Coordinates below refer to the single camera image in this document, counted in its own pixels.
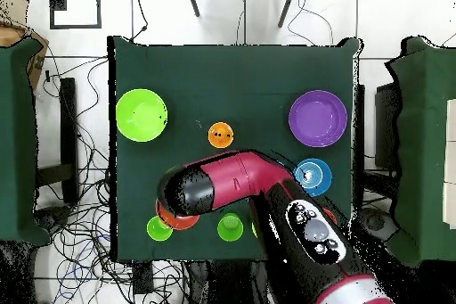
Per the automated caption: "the black box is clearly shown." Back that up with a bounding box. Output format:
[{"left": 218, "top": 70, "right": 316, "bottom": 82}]
[{"left": 373, "top": 82, "right": 402, "bottom": 171}]

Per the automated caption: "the black tripod leg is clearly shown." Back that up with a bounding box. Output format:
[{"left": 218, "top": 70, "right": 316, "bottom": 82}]
[
  {"left": 184, "top": 0, "right": 201, "bottom": 19},
  {"left": 277, "top": 0, "right": 300, "bottom": 29}
]

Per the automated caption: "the purple bowl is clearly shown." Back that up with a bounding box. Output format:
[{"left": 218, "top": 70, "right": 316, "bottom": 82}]
[{"left": 288, "top": 89, "right": 348, "bottom": 149}]

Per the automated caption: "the small blue bowl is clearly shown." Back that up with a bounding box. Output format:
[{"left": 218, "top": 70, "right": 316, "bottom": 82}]
[{"left": 292, "top": 158, "right": 333, "bottom": 198}]

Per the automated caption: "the green stepped cup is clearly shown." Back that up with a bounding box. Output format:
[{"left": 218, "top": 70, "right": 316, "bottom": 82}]
[{"left": 146, "top": 215, "right": 175, "bottom": 242}]

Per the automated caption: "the black floor stand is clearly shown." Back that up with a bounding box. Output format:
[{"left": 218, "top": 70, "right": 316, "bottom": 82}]
[{"left": 35, "top": 77, "right": 80, "bottom": 205}]

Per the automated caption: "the dark green tablecloth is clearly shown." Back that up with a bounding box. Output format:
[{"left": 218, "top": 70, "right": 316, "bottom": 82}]
[{"left": 107, "top": 35, "right": 362, "bottom": 262}]

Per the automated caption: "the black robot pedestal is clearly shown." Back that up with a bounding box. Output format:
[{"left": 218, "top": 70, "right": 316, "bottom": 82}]
[{"left": 184, "top": 259, "right": 279, "bottom": 304}]

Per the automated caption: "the brown cardboard box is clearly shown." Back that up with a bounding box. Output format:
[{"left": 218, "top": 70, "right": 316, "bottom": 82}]
[{"left": 0, "top": 24, "right": 50, "bottom": 88}]

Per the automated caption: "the orange-yellow stepped cup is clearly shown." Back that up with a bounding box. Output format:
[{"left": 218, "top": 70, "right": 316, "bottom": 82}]
[{"left": 207, "top": 121, "right": 235, "bottom": 150}]

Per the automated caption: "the orange bowl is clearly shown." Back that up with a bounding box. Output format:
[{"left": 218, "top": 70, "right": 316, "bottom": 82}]
[
  {"left": 321, "top": 206, "right": 338, "bottom": 226},
  {"left": 154, "top": 197, "right": 201, "bottom": 231}
]

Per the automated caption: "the grey stand base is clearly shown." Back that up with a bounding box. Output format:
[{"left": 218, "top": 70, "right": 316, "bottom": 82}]
[
  {"left": 357, "top": 206, "right": 400, "bottom": 245},
  {"left": 33, "top": 205, "right": 72, "bottom": 234}
]

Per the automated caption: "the green cloth side table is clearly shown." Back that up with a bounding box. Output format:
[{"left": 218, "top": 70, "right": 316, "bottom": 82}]
[
  {"left": 0, "top": 37, "right": 52, "bottom": 247},
  {"left": 384, "top": 36, "right": 456, "bottom": 269}
]

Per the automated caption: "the large green bowl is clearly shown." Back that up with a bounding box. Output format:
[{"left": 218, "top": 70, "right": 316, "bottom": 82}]
[{"left": 115, "top": 88, "right": 168, "bottom": 144}]

